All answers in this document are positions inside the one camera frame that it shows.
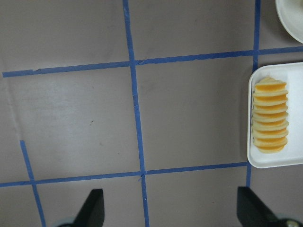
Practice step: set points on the cream plate under lemon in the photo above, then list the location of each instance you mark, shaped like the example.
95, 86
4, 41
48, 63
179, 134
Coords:
290, 13

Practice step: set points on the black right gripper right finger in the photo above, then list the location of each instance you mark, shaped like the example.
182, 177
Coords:
253, 212

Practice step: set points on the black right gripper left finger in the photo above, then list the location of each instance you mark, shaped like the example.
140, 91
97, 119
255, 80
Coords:
92, 212

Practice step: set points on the white rectangular tray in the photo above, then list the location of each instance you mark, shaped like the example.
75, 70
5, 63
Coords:
292, 153

